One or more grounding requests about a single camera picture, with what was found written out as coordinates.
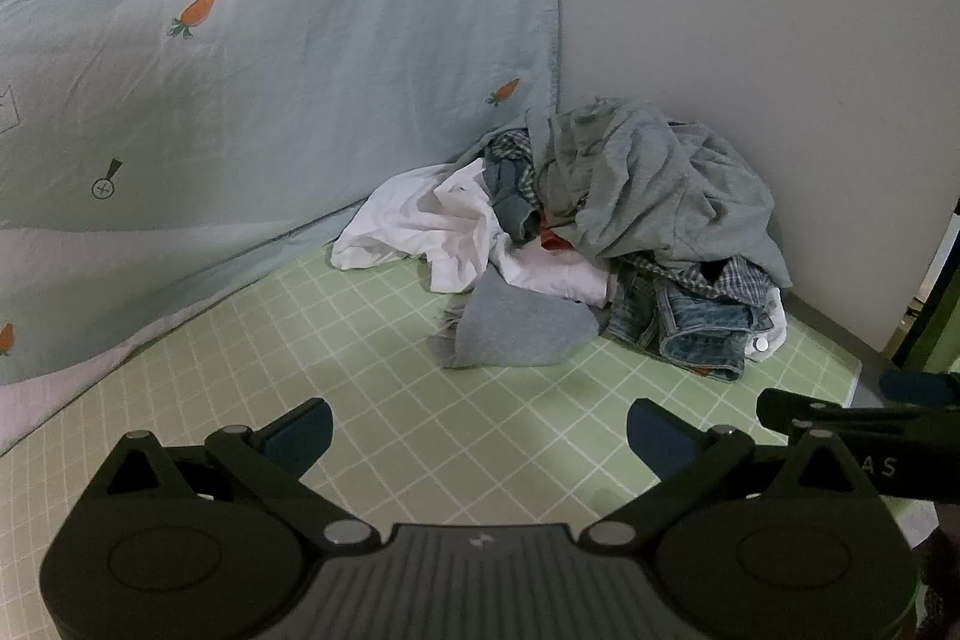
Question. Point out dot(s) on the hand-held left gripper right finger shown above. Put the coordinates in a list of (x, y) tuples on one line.
[(658, 439)]

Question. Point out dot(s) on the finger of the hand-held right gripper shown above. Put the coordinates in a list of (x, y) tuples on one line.
[(919, 386), (795, 411)]

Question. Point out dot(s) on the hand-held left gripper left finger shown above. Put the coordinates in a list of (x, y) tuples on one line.
[(296, 434)]

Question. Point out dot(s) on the light grey knit garment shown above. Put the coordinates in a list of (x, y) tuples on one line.
[(517, 325)]

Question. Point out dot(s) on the grey hoodie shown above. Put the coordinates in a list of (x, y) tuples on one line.
[(637, 183)]

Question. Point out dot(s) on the blue denim jeans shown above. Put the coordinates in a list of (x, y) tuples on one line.
[(690, 317)]

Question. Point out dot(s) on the blue plaid shirt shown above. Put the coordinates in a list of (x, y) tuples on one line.
[(731, 280)]

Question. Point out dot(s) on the green checked bed mat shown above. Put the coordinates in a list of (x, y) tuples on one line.
[(450, 407)]

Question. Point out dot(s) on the red striped cloth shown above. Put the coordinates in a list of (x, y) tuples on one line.
[(553, 241)]

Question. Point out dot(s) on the white shirt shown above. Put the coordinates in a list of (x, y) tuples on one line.
[(420, 220)]

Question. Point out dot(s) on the dark denim garment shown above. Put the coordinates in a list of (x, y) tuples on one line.
[(514, 201)]

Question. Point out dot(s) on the light blue carrot-print blanket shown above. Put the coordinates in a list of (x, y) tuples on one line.
[(262, 85)]

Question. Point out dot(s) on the dark doorway frame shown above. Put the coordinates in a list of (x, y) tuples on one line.
[(937, 332)]

